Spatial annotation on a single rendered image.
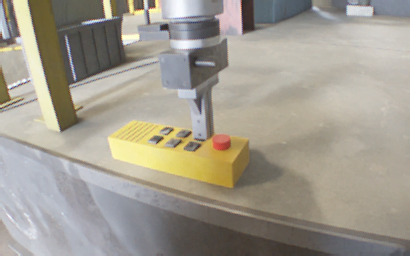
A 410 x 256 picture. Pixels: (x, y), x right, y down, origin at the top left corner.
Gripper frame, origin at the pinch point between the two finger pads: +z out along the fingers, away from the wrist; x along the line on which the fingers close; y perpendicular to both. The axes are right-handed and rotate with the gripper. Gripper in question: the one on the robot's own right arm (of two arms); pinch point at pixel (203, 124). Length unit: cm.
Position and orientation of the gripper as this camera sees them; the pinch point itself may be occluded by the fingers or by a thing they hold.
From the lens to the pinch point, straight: 46.4
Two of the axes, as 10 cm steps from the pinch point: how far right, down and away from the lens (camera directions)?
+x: 4.4, -4.3, 7.9
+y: 8.9, 1.3, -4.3
